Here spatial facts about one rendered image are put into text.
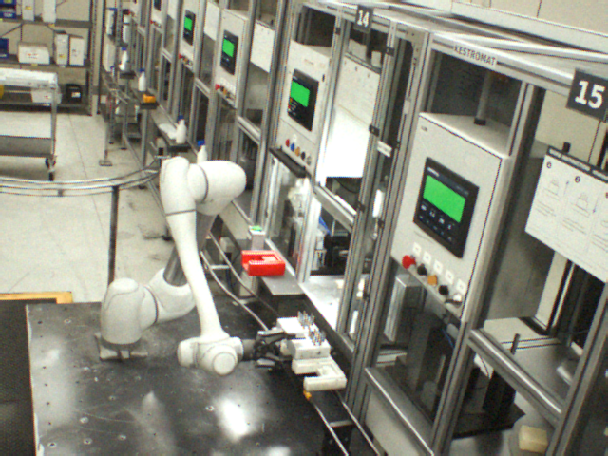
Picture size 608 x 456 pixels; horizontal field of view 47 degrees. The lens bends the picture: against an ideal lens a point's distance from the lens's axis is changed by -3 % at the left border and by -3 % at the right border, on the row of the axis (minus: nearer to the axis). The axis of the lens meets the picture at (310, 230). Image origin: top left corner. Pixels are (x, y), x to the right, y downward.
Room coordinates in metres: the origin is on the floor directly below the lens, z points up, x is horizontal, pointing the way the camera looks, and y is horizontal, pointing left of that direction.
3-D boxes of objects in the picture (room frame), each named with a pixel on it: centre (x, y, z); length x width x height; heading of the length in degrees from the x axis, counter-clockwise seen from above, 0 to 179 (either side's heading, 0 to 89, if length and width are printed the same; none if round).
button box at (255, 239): (2.89, 0.22, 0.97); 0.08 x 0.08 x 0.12; 25
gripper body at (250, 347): (2.10, 0.13, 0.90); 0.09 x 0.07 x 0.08; 114
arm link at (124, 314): (2.34, 0.64, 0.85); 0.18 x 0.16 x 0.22; 137
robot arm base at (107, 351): (2.31, 0.64, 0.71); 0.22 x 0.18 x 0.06; 25
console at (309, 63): (2.92, 0.02, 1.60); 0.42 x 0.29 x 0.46; 25
